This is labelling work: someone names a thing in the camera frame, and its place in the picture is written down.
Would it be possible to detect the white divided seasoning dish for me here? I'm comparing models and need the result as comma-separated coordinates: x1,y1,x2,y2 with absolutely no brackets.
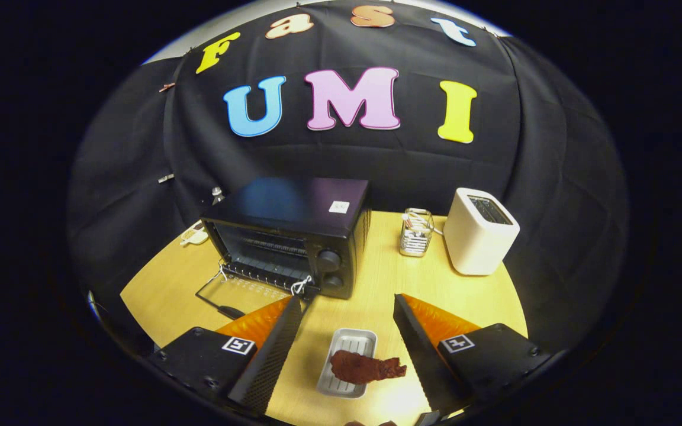
180,222,210,246

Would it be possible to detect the black backdrop cloth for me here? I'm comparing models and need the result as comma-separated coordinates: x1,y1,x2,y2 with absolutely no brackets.
69,0,629,356

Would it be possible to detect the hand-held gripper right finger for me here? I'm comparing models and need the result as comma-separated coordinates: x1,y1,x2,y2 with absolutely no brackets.
393,293,553,415

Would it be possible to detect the clear holder with sticks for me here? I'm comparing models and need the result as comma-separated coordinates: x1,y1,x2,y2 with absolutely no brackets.
399,208,436,257

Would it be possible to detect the white toaster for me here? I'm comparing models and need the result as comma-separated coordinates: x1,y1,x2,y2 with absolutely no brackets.
443,188,520,276

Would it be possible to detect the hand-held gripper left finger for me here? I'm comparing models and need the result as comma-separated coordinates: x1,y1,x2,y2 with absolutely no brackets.
149,296,304,417

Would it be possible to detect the black toaster oven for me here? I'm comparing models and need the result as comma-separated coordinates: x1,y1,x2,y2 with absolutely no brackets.
195,176,372,323

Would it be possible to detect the white ribbed tray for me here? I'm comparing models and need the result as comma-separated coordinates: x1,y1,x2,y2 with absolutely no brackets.
316,328,378,399

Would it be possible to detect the brown cooked meat slice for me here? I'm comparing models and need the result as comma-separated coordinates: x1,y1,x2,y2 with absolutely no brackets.
330,350,407,385

